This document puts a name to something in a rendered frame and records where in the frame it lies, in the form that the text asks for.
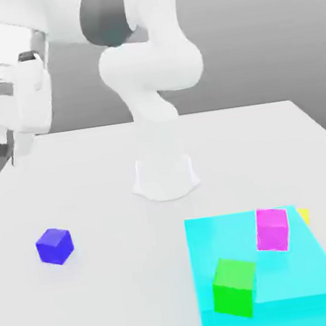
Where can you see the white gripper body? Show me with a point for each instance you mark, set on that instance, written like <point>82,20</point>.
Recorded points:
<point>27,109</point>

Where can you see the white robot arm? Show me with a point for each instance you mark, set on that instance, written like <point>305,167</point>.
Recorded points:
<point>149,65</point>

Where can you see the small blue cube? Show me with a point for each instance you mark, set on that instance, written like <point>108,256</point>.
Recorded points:
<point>54,248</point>

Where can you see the small green cube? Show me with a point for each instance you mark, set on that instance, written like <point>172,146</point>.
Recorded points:
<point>233,290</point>

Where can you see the small magenta cube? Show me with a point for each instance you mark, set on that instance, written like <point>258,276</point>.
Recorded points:
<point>272,232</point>

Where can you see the small yellow cube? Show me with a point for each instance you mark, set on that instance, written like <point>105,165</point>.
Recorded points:
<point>304,214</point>

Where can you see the large cyan box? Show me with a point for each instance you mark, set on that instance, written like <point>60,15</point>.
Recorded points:
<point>299,278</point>

